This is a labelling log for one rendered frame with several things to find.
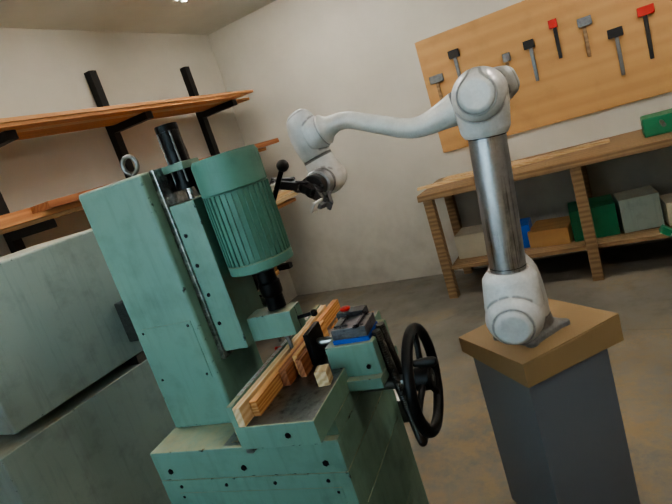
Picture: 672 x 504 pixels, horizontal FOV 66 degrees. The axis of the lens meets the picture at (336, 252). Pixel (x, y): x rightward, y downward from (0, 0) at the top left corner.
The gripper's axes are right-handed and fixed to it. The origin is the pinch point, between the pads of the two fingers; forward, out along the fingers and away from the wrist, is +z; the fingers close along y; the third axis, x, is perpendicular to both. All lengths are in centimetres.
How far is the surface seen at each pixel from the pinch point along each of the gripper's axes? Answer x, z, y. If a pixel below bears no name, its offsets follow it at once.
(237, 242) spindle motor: -8.0, 22.4, 3.2
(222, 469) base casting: -64, 36, -13
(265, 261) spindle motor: -10.5, 21.1, -4.7
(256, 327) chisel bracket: -32.0, 17.7, -5.9
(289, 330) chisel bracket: -28.4, 17.7, -15.0
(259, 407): -37, 39, -19
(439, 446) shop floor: -109, -69, -77
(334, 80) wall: -1, -322, 98
